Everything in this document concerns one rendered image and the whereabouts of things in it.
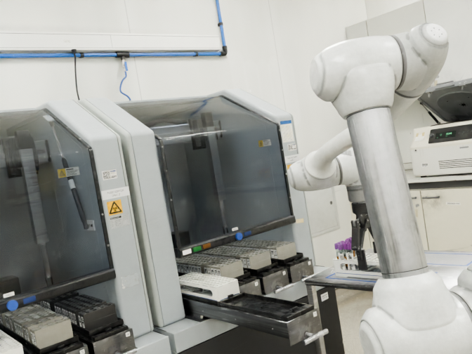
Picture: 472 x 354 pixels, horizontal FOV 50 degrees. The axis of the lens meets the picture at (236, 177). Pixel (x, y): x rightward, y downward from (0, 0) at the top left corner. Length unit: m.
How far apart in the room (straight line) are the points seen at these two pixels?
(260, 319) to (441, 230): 2.49
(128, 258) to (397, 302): 0.98
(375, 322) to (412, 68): 0.57
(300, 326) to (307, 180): 0.46
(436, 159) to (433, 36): 2.62
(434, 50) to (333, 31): 3.24
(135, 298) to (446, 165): 2.57
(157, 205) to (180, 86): 1.58
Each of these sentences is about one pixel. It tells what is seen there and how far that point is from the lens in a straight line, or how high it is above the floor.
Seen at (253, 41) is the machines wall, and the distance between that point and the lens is 3.77.
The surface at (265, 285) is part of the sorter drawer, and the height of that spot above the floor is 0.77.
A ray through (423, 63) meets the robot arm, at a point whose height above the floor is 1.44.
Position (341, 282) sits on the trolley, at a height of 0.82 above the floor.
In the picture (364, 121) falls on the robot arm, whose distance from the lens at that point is 1.17.
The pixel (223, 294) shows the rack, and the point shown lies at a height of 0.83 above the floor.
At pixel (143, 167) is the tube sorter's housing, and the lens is 1.82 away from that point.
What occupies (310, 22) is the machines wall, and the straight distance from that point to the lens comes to 4.26.
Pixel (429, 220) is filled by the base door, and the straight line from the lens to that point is 3.93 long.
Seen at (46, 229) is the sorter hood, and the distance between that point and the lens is 1.67.
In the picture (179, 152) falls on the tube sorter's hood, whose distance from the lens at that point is 1.88.
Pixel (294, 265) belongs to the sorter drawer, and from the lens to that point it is 2.15.
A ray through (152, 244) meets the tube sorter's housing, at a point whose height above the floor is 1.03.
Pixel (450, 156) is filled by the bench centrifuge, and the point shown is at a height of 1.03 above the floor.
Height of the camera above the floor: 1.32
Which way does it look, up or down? 3 degrees down
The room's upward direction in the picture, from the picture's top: 9 degrees counter-clockwise
